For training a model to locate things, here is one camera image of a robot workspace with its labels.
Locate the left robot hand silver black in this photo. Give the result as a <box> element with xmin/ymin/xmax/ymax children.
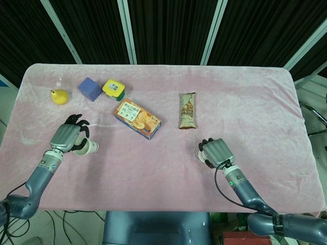
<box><xmin>49</xmin><ymin>114</ymin><xmax>90</xmax><ymax>154</ymax></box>

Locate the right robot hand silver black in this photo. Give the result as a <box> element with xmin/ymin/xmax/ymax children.
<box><xmin>198</xmin><ymin>137</ymin><xmax>235</xmax><ymax>169</ymax></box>

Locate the single white paper cup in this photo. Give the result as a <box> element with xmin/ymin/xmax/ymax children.
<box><xmin>73</xmin><ymin>137</ymin><xmax>99</xmax><ymax>156</ymax></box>

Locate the yellow pear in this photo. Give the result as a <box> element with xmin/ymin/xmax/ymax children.
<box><xmin>50</xmin><ymin>89</ymin><xmax>69</xmax><ymax>106</ymax></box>

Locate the beige snack bar wrapper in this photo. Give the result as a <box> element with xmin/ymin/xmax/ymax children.
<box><xmin>178</xmin><ymin>92</ymin><xmax>199</xmax><ymax>130</ymax></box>

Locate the purple cube block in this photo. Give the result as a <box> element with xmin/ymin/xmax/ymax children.
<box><xmin>77</xmin><ymin>77</ymin><xmax>103</xmax><ymax>102</ymax></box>

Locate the pink velvet tablecloth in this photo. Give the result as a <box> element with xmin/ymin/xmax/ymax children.
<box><xmin>0</xmin><ymin>63</ymin><xmax>323</xmax><ymax>214</ymax></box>

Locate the yellow lidded green tub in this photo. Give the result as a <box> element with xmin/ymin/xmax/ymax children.
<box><xmin>102</xmin><ymin>79</ymin><xmax>126</xmax><ymax>102</ymax></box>

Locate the orange cookie box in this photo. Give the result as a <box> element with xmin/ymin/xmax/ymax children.
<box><xmin>114</xmin><ymin>98</ymin><xmax>162</xmax><ymax>140</ymax></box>

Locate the red box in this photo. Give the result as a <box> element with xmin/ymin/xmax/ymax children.
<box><xmin>222</xmin><ymin>231</ymin><xmax>271</xmax><ymax>245</ymax></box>

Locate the blue-grey robot torso base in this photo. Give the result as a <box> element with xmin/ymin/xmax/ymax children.
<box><xmin>102</xmin><ymin>211</ymin><xmax>213</xmax><ymax>245</ymax></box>

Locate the black partition panel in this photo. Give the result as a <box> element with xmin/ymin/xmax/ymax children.
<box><xmin>127</xmin><ymin>0</ymin><xmax>220</xmax><ymax>65</ymax></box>
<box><xmin>50</xmin><ymin>0</ymin><xmax>131</xmax><ymax>64</ymax></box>
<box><xmin>0</xmin><ymin>0</ymin><xmax>77</xmax><ymax>87</ymax></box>
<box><xmin>208</xmin><ymin>0</ymin><xmax>327</xmax><ymax>82</ymax></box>

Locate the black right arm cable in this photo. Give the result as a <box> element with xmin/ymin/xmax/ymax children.
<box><xmin>214</xmin><ymin>159</ymin><xmax>274</xmax><ymax>214</ymax></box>

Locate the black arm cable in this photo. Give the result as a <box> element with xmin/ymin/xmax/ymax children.
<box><xmin>214</xmin><ymin>159</ymin><xmax>274</xmax><ymax>214</ymax></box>
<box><xmin>5</xmin><ymin>184</ymin><xmax>28</xmax><ymax>202</ymax></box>

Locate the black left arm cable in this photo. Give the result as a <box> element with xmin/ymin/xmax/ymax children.
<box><xmin>5</xmin><ymin>184</ymin><xmax>28</xmax><ymax>202</ymax></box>

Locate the pale partition frame post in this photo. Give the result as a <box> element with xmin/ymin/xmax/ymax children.
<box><xmin>283</xmin><ymin>17</ymin><xmax>327</xmax><ymax>71</ymax></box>
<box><xmin>200</xmin><ymin>0</ymin><xmax>228</xmax><ymax>66</ymax></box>
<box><xmin>118</xmin><ymin>0</ymin><xmax>137</xmax><ymax>64</ymax></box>
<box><xmin>0</xmin><ymin>73</ymin><xmax>19</xmax><ymax>94</ymax></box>
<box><xmin>293</xmin><ymin>72</ymin><xmax>327</xmax><ymax>89</ymax></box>
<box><xmin>40</xmin><ymin>0</ymin><xmax>83</xmax><ymax>64</ymax></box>

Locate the black floor cable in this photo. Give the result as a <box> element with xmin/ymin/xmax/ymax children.
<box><xmin>0</xmin><ymin>219</ymin><xmax>16</xmax><ymax>245</ymax></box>
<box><xmin>45</xmin><ymin>210</ymin><xmax>105</xmax><ymax>245</ymax></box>

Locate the chrome metal chair frame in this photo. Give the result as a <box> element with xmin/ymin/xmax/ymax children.
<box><xmin>298</xmin><ymin>102</ymin><xmax>327</xmax><ymax>136</ymax></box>

